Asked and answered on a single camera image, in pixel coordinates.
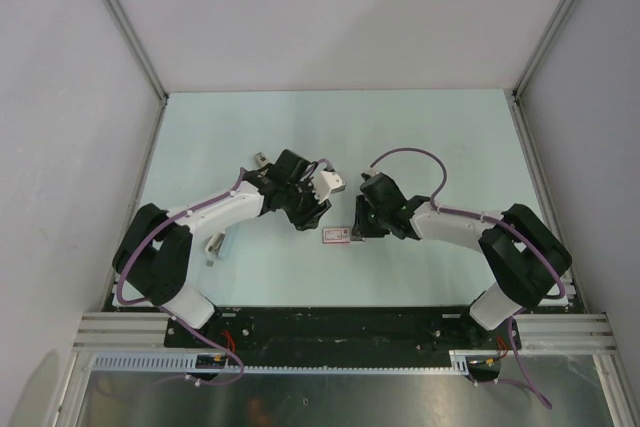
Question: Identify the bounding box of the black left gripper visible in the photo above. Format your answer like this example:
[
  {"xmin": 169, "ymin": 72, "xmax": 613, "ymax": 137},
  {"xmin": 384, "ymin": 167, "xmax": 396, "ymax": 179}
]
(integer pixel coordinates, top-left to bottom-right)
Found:
[{"xmin": 282, "ymin": 177, "xmax": 331, "ymax": 232}]

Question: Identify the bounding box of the beige black small stapler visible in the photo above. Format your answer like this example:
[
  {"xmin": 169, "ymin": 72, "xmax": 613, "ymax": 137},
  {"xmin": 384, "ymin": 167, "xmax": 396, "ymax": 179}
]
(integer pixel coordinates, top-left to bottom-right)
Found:
[{"xmin": 254, "ymin": 152, "xmax": 272, "ymax": 170}]

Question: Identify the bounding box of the red staple box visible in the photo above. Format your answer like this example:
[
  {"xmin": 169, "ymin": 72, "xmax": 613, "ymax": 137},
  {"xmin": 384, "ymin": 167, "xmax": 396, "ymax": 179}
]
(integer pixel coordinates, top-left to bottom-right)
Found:
[{"xmin": 322, "ymin": 227, "xmax": 365, "ymax": 245}]

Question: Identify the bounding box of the light blue white stapler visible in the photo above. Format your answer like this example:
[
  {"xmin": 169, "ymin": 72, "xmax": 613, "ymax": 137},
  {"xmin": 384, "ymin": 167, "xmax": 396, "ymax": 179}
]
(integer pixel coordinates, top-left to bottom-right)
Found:
[{"xmin": 204, "ymin": 229, "xmax": 236, "ymax": 260}]

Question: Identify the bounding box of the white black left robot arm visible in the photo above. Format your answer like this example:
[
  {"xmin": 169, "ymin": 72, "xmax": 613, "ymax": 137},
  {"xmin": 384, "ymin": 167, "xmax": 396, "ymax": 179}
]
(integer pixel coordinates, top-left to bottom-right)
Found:
[{"xmin": 112, "ymin": 149, "xmax": 345, "ymax": 347}]

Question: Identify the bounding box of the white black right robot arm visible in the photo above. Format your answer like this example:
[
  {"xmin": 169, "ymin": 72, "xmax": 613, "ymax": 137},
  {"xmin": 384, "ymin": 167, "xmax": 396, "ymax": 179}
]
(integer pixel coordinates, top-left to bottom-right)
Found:
[{"xmin": 353, "ymin": 171, "xmax": 573, "ymax": 348}]

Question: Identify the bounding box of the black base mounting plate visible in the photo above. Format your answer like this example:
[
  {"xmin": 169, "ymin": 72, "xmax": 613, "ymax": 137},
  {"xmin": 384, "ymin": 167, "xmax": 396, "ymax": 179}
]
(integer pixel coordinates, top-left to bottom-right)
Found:
[{"xmin": 164, "ymin": 306, "xmax": 519, "ymax": 352}]

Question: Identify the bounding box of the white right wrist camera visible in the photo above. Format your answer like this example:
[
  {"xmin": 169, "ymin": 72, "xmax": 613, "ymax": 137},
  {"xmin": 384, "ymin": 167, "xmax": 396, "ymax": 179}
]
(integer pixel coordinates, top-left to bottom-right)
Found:
[{"xmin": 361, "ymin": 169, "xmax": 379, "ymax": 180}]

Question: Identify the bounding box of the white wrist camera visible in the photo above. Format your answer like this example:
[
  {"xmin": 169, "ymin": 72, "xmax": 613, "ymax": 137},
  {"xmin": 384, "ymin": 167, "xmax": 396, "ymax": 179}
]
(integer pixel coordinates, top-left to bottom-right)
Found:
[
  {"xmin": 361, "ymin": 169, "xmax": 379, "ymax": 180},
  {"xmin": 311, "ymin": 170, "xmax": 347, "ymax": 203}
]

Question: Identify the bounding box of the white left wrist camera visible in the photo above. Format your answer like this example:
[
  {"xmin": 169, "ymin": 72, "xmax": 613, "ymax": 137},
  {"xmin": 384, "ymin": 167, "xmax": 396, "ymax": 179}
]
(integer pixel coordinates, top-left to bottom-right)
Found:
[{"xmin": 311, "ymin": 170, "xmax": 347, "ymax": 203}]

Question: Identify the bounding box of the white slotted cable duct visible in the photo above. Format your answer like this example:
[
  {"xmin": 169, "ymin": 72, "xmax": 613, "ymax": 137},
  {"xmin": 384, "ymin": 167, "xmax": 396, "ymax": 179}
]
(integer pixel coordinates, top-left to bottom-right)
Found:
[{"xmin": 89, "ymin": 349, "xmax": 501, "ymax": 376}]

